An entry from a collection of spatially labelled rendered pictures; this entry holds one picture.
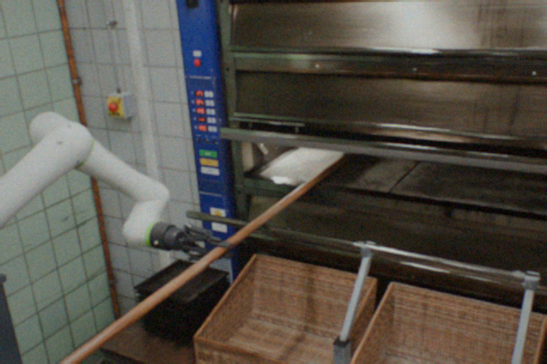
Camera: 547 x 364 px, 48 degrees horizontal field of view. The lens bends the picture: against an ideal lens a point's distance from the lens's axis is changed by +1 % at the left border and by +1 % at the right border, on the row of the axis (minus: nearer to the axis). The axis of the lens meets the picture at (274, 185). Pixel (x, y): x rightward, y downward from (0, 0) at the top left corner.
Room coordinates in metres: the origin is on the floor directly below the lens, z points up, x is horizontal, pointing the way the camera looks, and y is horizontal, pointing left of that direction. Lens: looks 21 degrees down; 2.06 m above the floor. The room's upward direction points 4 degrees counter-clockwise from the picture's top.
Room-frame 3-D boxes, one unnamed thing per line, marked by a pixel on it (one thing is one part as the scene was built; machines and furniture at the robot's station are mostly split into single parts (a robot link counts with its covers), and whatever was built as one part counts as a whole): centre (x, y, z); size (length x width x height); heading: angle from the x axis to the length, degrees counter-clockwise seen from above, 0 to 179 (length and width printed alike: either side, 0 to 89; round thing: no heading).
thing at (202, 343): (2.02, -0.02, 0.72); 0.56 x 0.49 x 0.28; 59
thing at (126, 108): (2.70, 0.65, 1.46); 0.10 x 0.07 x 0.10; 58
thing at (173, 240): (1.83, 0.31, 1.19); 0.09 x 0.07 x 0.08; 58
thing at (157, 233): (1.87, 0.37, 1.19); 0.12 x 0.06 x 0.09; 148
